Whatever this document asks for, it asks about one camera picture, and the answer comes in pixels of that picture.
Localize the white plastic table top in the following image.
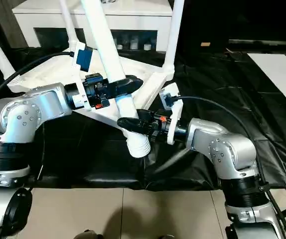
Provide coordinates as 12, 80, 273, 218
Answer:
7, 41, 176, 136

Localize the white sideboard cabinet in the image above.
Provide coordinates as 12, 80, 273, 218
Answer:
11, 0, 173, 52

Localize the black work mat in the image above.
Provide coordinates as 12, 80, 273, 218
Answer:
0, 46, 286, 191

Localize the grey curtain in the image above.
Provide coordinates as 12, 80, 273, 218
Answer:
0, 0, 29, 49

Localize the white furniture panel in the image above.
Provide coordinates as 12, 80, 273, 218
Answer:
247, 52, 286, 117

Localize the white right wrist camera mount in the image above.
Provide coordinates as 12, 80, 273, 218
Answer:
158, 83, 183, 145

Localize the black right camera cable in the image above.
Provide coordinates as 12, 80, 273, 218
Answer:
176, 96, 286, 239

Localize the black camera cable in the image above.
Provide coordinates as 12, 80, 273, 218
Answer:
0, 51, 75, 108
176, 96, 286, 239

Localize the black left camera cable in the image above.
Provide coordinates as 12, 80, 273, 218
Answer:
0, 51, 75, 108

